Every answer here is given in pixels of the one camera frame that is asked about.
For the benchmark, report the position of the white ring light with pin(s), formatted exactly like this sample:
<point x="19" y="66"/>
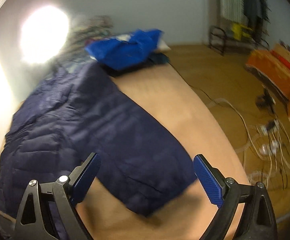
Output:
<point x="43" y="34"/>

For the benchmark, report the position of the floral folded quilt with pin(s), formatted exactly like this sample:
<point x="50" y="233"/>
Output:
<point x="85" y="32"/>

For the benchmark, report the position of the white striped hanging cloth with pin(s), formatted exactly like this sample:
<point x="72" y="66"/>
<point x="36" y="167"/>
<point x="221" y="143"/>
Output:
<point x="232" y="10"/>

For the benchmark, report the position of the yellow box on rack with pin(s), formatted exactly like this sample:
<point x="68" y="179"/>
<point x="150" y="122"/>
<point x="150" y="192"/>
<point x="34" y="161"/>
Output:
<point x="240" y="31"/>

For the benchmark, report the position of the orange cloth covered box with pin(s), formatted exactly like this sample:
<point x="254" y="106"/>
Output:
<point x="274" y="64"/>

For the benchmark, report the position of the black clothes rack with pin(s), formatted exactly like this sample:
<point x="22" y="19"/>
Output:
<point x="242" y="22"/>

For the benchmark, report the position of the dark hanging clothes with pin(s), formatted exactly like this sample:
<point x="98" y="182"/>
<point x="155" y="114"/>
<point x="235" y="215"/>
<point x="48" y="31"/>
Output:
<point x="256" y="12"/>

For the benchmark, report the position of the black device on floor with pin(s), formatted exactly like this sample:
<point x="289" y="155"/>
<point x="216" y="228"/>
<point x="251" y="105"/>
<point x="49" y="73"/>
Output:
<point x="265" y="101"/>

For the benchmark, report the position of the blue folded garment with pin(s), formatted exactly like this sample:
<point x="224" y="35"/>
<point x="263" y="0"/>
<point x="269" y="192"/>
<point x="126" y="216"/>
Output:
<point x="123" y="51"/>

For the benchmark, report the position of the navy quilted puffer jacket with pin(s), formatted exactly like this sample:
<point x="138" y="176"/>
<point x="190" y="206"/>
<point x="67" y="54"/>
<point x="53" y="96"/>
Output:
<point x="138" y="192"/>

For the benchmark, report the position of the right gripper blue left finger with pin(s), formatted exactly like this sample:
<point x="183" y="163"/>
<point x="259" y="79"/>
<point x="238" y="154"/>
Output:
<point x="82" y="177"/>

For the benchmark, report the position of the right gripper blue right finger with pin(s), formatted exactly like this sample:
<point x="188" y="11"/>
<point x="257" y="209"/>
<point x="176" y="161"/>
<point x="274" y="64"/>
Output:
<point x="211" y="180"/>

